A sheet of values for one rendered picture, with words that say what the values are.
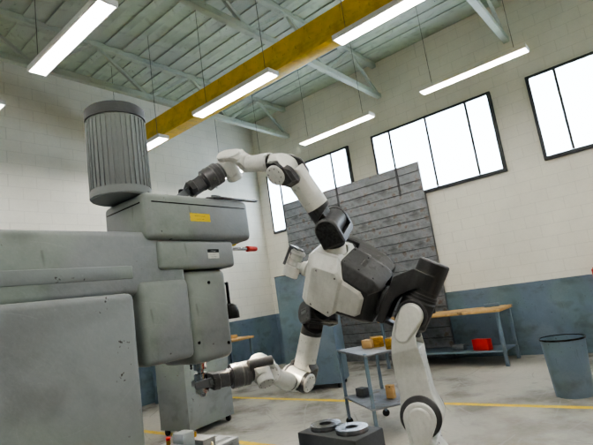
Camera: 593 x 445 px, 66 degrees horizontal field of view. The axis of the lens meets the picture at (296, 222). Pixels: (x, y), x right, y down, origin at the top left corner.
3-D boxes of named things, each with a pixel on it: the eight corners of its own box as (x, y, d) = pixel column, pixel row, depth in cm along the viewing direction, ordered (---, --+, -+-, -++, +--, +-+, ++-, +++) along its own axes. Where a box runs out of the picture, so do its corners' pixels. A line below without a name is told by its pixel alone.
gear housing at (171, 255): (196, 275, 188) (193, 251, 190) (236, 266, 173) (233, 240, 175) (120, 280, 162) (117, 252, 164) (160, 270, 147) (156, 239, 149)
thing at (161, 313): (154, 358, 166) (147, 287, 170) (197, 356, 151) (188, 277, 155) (104, 369, 152) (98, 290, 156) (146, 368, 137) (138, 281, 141)
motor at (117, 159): (132, 208, 170) (125, 127, 175) (164, 195, 158) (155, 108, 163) (78, 205, 154) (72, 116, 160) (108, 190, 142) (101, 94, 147)
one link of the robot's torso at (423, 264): (452, 267, 172) (407, 250, 179) (448, 267, 160) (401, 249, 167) (424, 336, 174) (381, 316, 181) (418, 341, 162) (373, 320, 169)
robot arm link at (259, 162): (237, 160, 174) (280, 156, 163) (252, 151, 181) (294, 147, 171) (246, 185, 178) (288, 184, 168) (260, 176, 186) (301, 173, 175)
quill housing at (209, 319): (200, 357, 179) (191, 275, 184) (236, 355, 166) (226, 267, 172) (158, 366, 164) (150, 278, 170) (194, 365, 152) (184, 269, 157)
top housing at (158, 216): (210, 252, 198) (206, 214, 200) (252, 239, 182) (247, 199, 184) (105, 253, 161) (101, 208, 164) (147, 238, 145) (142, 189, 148)
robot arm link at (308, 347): (296, 378, 204) (305, 328, 204) (319, 389, 196) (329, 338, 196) (279, 382, 195) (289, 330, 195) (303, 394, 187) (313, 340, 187)
